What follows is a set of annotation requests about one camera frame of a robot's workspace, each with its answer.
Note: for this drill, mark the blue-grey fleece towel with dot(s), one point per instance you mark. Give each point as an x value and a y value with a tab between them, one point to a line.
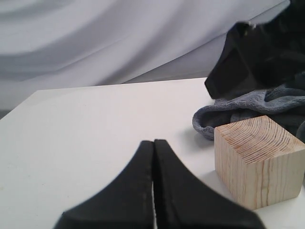
284	104

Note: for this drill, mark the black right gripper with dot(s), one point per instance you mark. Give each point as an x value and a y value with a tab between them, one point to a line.
260	56

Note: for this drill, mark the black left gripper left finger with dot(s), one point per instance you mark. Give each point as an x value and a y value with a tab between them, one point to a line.
126	203

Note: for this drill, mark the light wooden cube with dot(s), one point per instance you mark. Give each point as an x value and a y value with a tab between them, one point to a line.
260	162

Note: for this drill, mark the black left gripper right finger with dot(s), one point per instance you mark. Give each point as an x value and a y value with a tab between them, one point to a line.
182	201

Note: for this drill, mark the grey backdrop cloth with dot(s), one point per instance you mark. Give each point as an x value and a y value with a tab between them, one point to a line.
51	44

